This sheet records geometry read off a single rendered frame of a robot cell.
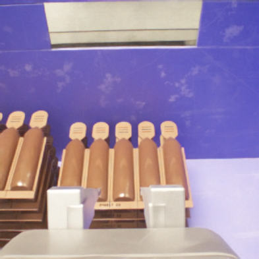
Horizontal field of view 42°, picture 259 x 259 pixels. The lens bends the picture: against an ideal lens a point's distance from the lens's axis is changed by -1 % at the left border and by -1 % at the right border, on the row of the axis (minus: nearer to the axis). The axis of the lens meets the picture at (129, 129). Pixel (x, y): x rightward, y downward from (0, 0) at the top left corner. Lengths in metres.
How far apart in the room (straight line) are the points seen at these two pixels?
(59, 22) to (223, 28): 0.57
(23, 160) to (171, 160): 0.12
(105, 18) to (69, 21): 0.08
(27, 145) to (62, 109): 0.07
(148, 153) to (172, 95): 0.07
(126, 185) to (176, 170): 0.04
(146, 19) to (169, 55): 0.51
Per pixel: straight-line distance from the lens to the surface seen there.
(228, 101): 0.34
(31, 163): 0.27
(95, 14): 0.80
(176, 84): 0.31
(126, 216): 0.28
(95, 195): 0.16
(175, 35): 0.83
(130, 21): 0.80
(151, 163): 0.28
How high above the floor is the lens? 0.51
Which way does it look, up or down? 44 degrees down
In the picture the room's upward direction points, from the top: 1 degrees counter-clockwise
